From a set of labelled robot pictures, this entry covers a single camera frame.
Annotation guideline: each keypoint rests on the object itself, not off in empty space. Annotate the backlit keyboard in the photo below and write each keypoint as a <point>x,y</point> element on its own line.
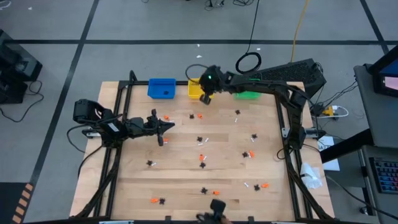
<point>387,175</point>

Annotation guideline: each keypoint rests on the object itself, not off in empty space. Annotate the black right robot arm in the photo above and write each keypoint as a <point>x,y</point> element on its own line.
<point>280,88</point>

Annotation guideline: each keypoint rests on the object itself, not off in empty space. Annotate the person's hand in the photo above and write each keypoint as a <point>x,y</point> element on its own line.
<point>225,221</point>

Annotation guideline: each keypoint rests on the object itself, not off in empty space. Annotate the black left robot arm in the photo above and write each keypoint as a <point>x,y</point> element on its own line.
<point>109,127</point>

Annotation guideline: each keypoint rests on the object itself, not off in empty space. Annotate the blue plastic basket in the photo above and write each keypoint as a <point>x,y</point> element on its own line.
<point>157,88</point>

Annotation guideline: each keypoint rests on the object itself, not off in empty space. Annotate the green plastic basket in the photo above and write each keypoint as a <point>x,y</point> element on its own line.
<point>247,95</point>

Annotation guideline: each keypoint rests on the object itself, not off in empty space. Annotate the black equipment case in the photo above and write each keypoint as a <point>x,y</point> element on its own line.
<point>15,68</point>

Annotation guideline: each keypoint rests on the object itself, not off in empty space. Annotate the grey desk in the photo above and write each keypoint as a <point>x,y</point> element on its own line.
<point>373,118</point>

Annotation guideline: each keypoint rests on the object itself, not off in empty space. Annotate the black orange striped mat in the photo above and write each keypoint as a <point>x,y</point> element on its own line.
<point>9,202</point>

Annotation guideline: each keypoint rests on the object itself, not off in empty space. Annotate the black desk beam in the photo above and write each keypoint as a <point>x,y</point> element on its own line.
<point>345,146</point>

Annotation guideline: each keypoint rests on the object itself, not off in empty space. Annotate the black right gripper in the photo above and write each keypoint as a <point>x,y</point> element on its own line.
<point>211,81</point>

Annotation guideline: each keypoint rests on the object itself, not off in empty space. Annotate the yellow power strip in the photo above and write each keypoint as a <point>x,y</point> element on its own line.
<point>328,111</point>

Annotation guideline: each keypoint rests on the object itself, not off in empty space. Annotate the white paper sheet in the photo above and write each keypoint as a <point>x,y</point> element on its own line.
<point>331,165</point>

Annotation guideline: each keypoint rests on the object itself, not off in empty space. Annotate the black keyboard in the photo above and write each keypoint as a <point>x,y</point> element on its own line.
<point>295,73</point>

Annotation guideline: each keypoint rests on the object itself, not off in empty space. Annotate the crumpled white plastic bag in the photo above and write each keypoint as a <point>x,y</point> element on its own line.
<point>309,177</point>

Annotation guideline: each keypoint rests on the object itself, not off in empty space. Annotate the black computer monitor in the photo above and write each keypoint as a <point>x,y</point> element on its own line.
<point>387,82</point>

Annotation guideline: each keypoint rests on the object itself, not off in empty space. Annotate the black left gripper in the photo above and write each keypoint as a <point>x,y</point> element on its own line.
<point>143,127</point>

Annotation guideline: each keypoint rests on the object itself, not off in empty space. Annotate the silver mounting bracket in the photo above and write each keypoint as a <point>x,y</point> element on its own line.
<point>285,133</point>
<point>90,134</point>

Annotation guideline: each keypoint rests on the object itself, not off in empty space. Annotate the yellow plastic basket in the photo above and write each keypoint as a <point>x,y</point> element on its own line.
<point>193,91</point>

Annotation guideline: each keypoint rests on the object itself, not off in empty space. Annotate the orange foam block toy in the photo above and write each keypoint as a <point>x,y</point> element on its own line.
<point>216,192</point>

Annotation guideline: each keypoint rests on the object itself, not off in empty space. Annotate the black handheld device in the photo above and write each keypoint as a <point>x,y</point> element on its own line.
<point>217,207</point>

